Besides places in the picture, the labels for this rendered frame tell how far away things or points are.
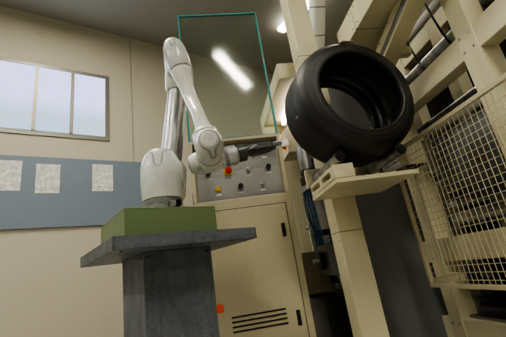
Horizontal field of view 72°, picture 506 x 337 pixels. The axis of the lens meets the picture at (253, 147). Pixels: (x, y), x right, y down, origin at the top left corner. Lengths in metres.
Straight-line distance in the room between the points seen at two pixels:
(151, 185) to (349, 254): 1.00
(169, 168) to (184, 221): 0.23
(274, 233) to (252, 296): 0.34
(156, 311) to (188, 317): 0.11
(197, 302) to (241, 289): 0.66
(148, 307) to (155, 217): 0.28
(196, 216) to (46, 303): 2.72
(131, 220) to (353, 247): 1.08
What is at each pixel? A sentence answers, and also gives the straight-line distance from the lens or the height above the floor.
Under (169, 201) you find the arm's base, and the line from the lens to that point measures 1.34.
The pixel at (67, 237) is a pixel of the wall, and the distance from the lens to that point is 3.93.
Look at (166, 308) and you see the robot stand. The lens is 1.26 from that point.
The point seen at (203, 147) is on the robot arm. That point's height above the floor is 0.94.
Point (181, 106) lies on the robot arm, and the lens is 1.75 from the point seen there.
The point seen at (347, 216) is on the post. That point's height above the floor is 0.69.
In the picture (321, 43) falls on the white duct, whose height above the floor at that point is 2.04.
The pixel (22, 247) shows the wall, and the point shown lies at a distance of 3.89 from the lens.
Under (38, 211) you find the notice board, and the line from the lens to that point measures 3.93.
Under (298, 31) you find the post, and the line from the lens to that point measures 2.25.
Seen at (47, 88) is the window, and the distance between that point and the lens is 4.43.
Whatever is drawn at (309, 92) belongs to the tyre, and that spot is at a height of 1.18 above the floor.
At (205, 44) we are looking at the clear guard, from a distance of 2.45.
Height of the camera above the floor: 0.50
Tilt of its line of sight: 20 degrees up
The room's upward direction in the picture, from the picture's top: 9 degrees counter-clockwise
